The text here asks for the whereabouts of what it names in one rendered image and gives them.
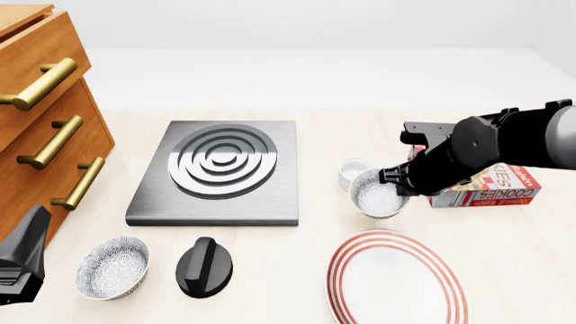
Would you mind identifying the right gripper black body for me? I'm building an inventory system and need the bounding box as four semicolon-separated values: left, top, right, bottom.
378;160;425;190

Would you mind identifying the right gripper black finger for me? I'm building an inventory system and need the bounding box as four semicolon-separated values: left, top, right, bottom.
394;183;425;198

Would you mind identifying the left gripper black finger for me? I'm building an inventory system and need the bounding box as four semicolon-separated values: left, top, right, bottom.
0;203;53;271

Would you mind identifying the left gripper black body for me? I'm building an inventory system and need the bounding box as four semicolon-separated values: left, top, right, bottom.
0;256;47;308

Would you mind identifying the patterned black white bowl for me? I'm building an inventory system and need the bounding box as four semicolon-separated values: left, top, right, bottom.
75;235;151;302
348;167;412;221

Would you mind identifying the small white ramekin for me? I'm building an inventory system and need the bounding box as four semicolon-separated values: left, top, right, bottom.
337;157;377;193

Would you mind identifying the white plate with red rings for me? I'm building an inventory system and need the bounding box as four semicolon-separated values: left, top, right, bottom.
325;228;473;324

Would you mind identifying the flat black stove plate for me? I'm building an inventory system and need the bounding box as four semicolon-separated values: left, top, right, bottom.
124;119;300;228

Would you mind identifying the red white cookie box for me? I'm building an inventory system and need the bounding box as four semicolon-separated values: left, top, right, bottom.
406;143;543;209

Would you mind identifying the wooden drawer, closed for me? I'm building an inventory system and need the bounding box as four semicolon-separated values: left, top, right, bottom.
0;77;103;203
0;111;116;248

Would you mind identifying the round black stove knob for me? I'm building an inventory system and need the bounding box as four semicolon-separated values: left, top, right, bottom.
175;236;235;300

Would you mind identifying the wooden drawer, slightly open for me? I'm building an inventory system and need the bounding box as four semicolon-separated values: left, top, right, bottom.
0;11;93;153

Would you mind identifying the wooden cabinet with drawers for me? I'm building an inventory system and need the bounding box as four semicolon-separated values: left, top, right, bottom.
0;3;116;249

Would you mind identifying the brass drawer handle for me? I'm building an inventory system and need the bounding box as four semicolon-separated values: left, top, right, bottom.
16;114;86;171
0;57;78;113
49;156;106;212

